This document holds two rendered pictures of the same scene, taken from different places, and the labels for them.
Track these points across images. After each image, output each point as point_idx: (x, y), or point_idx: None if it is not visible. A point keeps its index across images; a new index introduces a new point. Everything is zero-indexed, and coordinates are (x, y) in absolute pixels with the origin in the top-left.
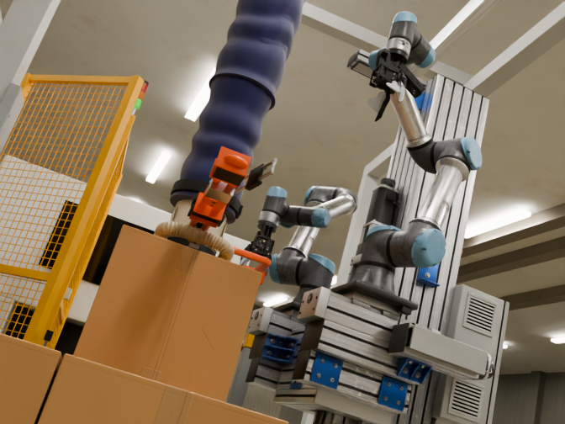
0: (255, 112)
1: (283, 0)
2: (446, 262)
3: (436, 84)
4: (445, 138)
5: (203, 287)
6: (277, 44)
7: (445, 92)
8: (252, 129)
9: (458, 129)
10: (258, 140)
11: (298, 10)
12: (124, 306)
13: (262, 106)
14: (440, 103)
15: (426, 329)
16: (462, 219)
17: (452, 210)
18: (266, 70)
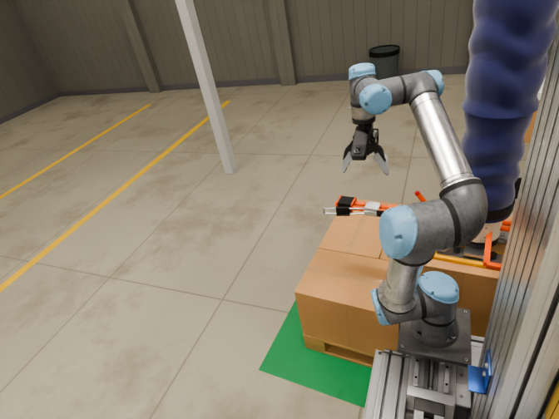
0: (469, 134)
1: (473, 3)
2: (494, 382)
3: (552, 46)
4: (532, 182)
5: None
6: (474, 58)
7: (556, 63)
8: (464, 151)
9: (546, 164)
10: (478, 159)
11: (487, 1)
12: None
13: (472, 127)
14: (546, 98)
15: (382, 363)
16: (511, 347)
17: (509, 322)
18: (468, 92)
